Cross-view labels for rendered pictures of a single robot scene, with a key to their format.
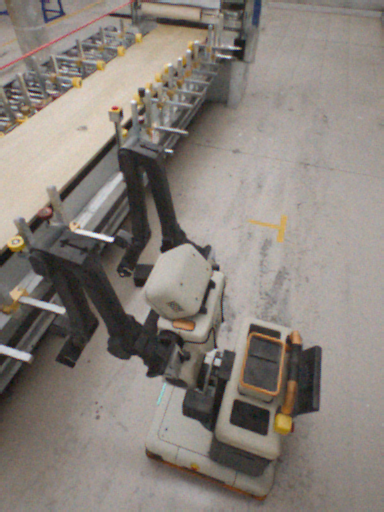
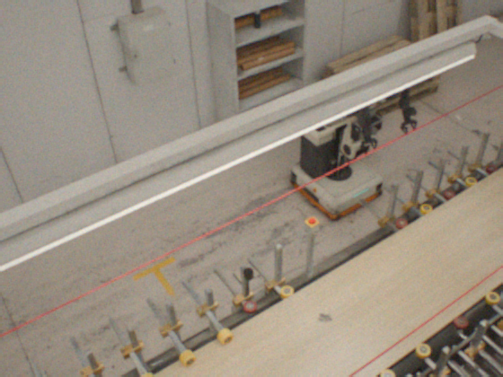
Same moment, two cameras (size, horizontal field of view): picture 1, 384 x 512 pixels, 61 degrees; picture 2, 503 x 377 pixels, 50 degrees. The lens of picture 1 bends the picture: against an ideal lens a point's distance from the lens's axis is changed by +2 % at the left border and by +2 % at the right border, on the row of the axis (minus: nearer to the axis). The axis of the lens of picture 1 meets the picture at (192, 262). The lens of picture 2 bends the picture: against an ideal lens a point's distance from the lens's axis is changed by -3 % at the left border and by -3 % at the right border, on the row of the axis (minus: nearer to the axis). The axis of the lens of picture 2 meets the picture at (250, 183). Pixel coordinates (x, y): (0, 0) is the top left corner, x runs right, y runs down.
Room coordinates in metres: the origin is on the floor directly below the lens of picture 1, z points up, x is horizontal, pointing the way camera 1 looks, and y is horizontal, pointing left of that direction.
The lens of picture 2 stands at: (4.05, 1.86, 3.69)
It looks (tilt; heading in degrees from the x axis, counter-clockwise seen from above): 42 degrees down; 222
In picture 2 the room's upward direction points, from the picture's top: 3 degrees counter-clockwise
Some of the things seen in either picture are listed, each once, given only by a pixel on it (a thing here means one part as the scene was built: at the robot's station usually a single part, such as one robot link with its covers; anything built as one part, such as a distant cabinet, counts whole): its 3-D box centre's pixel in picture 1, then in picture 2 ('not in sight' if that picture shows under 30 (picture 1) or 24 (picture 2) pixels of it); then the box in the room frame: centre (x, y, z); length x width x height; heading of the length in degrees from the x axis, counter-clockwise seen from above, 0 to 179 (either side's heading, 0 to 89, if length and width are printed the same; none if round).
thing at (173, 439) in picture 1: (218, 412); (336, 180); (0.58, -0.19, 0.16); 0.67 x 0.64 x 0.25; 75
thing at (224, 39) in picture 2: not in sight; (259, 66); (0.18, -1.46, 0.78); 0.90 x 0.45 x 1.55; 164
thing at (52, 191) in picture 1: (63, 221); (391, 207); (1.32, 0.72, 0.91); 0.04 x 0.04 x 0.48; 74
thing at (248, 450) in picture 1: (244, 390); (332, 140); (0.56, -0.27, 0.59); 0.55 x 0.34 x 0.83; 165
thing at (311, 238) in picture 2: (121, 152); (310, 252); (2.03, 0.52, 0.93); 0.05 x 0.05 x 0.45; 74
